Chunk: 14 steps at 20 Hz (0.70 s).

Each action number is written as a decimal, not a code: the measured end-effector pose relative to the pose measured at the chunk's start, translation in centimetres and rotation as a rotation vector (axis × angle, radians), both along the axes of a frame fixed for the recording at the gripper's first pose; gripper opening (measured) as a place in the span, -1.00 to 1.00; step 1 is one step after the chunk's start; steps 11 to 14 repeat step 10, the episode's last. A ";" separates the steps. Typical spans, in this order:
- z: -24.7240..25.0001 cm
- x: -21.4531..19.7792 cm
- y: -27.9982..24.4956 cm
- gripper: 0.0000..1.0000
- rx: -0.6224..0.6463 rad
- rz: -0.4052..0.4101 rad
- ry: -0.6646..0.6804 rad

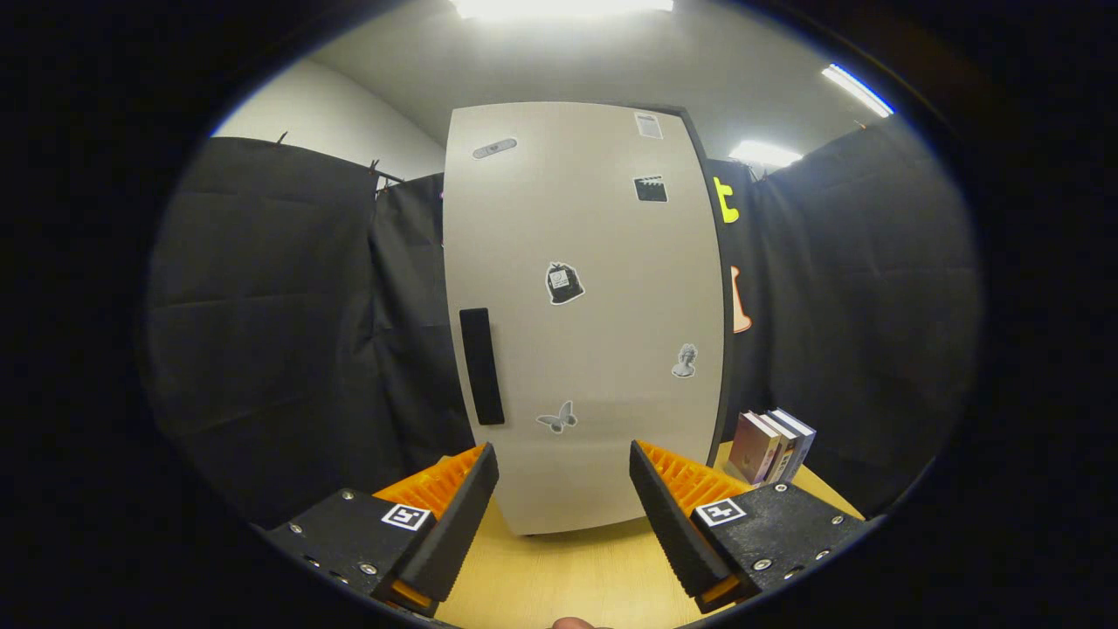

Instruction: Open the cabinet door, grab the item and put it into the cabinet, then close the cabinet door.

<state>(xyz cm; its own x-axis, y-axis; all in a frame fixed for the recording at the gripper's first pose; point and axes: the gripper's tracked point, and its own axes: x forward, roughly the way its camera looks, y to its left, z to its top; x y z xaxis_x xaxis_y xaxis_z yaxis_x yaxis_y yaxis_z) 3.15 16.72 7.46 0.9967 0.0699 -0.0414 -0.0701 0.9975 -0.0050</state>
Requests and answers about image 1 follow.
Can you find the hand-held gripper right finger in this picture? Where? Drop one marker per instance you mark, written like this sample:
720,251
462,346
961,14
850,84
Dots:
668,524

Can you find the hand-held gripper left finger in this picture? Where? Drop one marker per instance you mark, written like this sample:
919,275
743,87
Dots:
458,524

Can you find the white spine book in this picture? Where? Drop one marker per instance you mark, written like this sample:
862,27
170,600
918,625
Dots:
789,454

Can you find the black backdrop cloth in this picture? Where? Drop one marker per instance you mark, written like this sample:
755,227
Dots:
262,332

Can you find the ceiling light panel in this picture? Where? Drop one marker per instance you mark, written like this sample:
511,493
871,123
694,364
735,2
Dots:
765,154

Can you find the long ceiling light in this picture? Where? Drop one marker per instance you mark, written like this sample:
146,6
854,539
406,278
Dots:
858,89

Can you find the large ceiling light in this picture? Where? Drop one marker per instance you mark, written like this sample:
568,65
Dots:
559,7

